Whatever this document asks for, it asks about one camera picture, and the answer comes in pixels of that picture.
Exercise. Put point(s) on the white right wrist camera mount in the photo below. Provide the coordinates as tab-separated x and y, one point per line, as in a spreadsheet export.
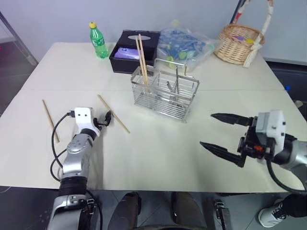
271	127

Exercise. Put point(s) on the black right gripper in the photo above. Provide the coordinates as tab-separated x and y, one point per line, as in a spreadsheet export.
251	146

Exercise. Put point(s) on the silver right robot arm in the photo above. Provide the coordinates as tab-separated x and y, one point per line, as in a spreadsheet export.
293	153

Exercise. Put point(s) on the grey metal frame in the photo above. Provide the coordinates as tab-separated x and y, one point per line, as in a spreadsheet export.
19	40

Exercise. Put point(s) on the white sneaker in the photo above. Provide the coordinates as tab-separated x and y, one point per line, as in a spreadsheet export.
271	214

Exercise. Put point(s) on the dark slanted pole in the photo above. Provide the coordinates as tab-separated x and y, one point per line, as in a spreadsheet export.
236	12

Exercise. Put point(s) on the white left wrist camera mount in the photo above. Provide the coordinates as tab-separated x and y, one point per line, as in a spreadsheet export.
82	117

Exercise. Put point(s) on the purple item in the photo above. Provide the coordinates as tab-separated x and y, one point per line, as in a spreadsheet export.
238	37

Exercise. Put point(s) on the black trouser leg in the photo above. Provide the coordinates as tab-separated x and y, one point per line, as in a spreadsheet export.
296	204

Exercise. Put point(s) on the clear bag of blue items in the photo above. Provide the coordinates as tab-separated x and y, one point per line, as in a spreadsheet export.
184	45

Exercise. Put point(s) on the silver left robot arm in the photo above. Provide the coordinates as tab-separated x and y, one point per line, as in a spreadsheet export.
76	155

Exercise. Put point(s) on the dark rounded shape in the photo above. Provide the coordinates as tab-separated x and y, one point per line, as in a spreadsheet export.
127	210
189	213

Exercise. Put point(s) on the black tissue box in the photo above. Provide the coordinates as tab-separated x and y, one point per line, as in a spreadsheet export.
134	64

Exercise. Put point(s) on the yellow item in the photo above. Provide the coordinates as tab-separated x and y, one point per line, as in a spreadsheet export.
250	40

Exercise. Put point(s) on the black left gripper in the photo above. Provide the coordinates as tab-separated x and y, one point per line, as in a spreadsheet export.
98	122

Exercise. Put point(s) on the wooden chopstick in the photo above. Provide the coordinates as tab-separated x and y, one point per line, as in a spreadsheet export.
50	121
141	60
118	120

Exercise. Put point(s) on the green plastic bottle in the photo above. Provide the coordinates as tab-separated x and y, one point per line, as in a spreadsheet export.
98	43

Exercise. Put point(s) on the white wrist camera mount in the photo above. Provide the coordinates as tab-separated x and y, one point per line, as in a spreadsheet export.
82	117
271	127

